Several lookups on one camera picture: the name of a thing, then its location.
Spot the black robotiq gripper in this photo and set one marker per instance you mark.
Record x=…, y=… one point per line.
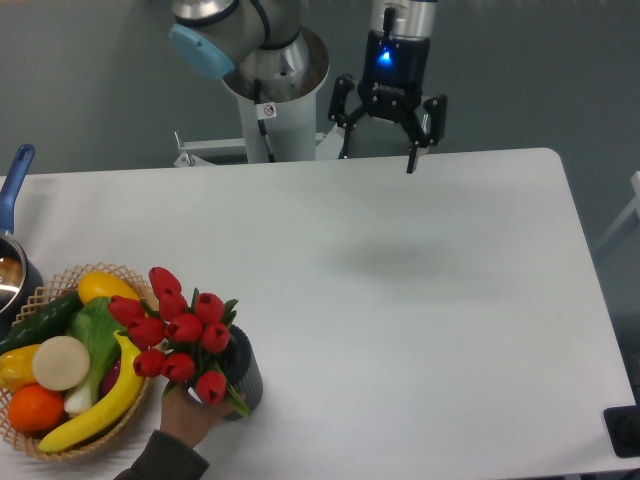
x=390, y=88

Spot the red tulip bouquet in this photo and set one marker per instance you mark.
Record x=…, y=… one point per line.
x=170, y=334

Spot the dark grey sleeved forearm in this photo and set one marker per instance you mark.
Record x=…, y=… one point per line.
x=165, y=457

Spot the dark grey ribbed vase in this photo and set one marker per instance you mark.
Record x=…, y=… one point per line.
x=239, y=366

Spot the person's hand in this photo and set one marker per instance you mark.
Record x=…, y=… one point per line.
x=187, y=420

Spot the yellow squash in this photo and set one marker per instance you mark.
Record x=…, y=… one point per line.
x=97, y=284

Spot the green bok choy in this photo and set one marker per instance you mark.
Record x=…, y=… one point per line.
x=94, y=327

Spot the yellow banana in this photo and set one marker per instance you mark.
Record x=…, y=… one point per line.
x=110, y=400

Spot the purple red vegetable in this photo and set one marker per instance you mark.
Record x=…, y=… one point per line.
x=110, y=379

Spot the black device at table edge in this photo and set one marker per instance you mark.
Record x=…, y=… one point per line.
x=623, y=428

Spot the dark green cucumber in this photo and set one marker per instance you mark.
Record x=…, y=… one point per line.
x=50, y=320

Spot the beige round slice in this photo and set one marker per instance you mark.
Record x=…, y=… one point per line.
x=60, y=363

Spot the woven wicker basket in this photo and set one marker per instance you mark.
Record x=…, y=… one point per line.
x=58, y=286

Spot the yellow bell pepper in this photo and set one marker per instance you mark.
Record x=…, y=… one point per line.
x=16, y=368

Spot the orange fruit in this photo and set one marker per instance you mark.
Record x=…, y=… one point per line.
x=34, y=408

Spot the white frame at right edge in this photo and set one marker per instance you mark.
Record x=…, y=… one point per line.
x=623, y=224

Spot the blue handled saucepan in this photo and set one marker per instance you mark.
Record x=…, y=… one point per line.
x=19, y=277

